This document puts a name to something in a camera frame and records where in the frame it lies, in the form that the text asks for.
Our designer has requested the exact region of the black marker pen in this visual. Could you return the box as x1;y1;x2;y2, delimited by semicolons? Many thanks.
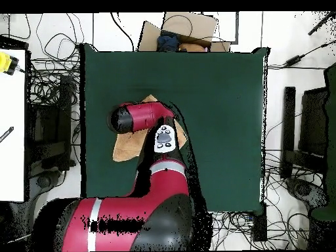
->
0;126;14;144

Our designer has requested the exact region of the looped black cable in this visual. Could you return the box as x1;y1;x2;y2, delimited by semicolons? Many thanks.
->
160;14;194;37

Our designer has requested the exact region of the black round stand foot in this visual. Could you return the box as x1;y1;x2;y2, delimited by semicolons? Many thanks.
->
31;170;62;200
284;177;329;211

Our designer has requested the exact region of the black power adapter with cable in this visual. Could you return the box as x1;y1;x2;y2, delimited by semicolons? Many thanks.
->
283;39;336;68

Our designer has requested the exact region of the white board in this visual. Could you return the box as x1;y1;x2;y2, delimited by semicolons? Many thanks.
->
0;49;26;202

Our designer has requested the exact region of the black rod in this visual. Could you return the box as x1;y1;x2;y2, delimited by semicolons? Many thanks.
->
307;11;336;36

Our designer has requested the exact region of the orange terry towel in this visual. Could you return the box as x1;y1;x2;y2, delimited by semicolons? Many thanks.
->
112;94;189;163

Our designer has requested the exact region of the yellow and black tool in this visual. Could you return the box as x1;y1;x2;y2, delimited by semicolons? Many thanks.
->
0;51;20;76

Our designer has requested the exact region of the brown cardboard box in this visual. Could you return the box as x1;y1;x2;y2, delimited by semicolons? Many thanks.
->
137;11;232;53

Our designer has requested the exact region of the black cable tangle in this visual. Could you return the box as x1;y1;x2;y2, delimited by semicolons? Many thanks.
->
263;149;324;250
209;209;266;251
27;12;85;111

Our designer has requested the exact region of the dark green table cloth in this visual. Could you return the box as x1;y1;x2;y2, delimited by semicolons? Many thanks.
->
79;43;271;213

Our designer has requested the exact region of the blue cloth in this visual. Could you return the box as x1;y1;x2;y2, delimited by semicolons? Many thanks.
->
156;34;181;53

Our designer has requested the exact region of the white panel with dark edge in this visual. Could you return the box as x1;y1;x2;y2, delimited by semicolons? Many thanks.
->
201;11;240;45

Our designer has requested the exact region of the green covered side table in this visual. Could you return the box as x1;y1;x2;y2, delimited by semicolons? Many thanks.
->
310;62;336;221

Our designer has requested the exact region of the long black cable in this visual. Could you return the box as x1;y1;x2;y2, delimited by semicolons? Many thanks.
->
109;12;135;52

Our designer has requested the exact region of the black box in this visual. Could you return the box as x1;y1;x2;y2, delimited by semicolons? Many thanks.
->
0;35;30;51
251;207;268;243

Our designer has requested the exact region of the orange cloth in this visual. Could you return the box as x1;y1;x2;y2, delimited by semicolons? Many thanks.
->
178;43;208;53

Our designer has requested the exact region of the black furniture frame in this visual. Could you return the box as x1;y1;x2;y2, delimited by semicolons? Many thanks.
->
280;86;329;179
26;74;77;177

